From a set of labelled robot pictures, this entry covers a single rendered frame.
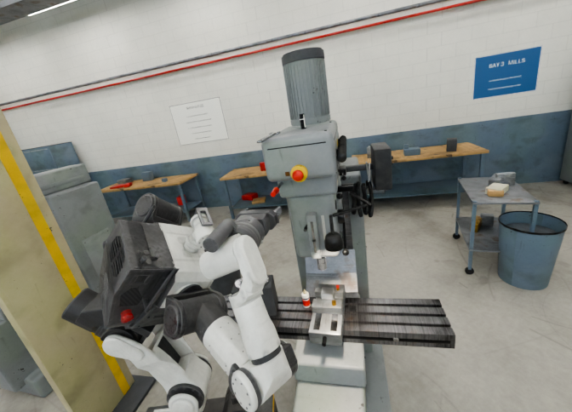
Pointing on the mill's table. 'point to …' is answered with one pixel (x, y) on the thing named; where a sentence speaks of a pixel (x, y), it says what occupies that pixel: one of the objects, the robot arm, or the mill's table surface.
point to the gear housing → (310, 186)
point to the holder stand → (264, 294)
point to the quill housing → (298, 207)
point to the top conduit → (341, 149)
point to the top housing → (302, 151)
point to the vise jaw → (327, 306)
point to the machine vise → (334, 326)
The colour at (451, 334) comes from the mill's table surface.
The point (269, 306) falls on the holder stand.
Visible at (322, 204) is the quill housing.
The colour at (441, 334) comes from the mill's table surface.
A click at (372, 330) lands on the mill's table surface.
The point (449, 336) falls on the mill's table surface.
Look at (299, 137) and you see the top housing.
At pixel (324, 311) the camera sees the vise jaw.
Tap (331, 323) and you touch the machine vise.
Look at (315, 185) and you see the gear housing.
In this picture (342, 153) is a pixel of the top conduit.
